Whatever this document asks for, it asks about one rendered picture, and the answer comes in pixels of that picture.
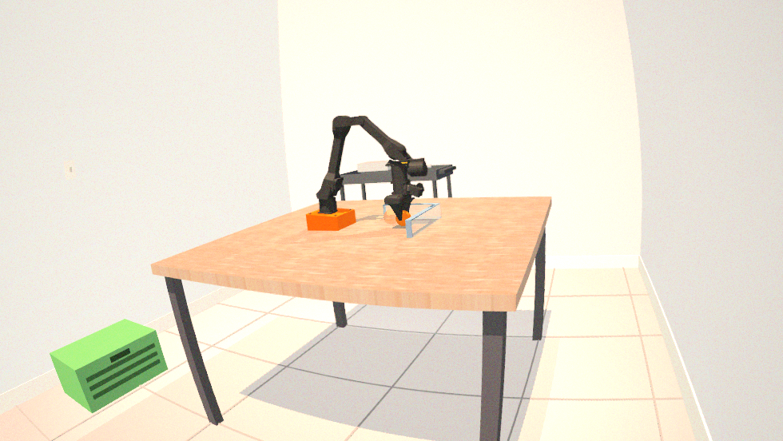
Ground clear low walls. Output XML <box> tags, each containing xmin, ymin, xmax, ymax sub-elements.
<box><xmin>384</xmin><ymin>204</ymin><xmax>441</xmax><ymax>237</ymax></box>

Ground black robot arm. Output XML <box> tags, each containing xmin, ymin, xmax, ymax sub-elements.
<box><xmin>316</xmin><ymin>115</ymin><xmax>427</xmax><ymax>214</ymax></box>

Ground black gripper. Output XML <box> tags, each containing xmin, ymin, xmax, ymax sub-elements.
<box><xmin>384</xmin><ymin>177</ymin><xmax>415</xmax><ymax>221</ymax></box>

